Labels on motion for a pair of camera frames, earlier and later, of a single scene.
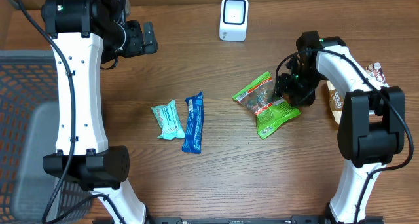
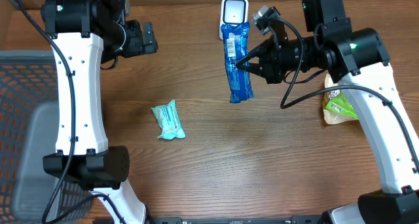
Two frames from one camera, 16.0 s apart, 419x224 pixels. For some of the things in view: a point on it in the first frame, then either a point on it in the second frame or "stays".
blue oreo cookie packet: (194, 131) → (236, 38)
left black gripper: (139, 45) stays
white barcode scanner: (234, 18) stays
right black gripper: (306, 97) → (268, 65)
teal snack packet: (169, 119) stays
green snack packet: (271, 114) → (340, 103)
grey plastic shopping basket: (28, 131) stays
